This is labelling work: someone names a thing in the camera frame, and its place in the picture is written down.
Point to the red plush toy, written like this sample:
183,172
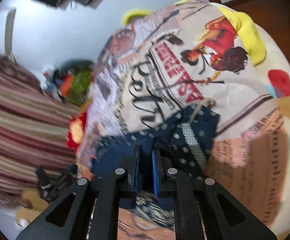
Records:
76,130

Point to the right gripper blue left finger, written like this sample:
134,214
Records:
89,209

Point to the navy patterned hooded garment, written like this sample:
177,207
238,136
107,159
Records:
186,138

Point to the newspaper print bed cover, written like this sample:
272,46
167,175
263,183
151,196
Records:
191,54

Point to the orange box on pile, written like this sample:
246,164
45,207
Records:
65,87

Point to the striped red gold curtain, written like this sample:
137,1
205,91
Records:
33,132

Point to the white wall air conditioner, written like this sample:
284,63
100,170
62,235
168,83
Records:
9,34

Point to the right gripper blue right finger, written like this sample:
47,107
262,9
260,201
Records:
203,209

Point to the yellow plush blanket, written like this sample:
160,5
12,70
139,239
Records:
242,23

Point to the grey neck pillow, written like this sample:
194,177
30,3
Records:
72,66

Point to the green storage box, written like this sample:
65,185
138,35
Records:
77,93

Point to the pile of clutter clothes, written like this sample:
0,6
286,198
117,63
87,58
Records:
53,83

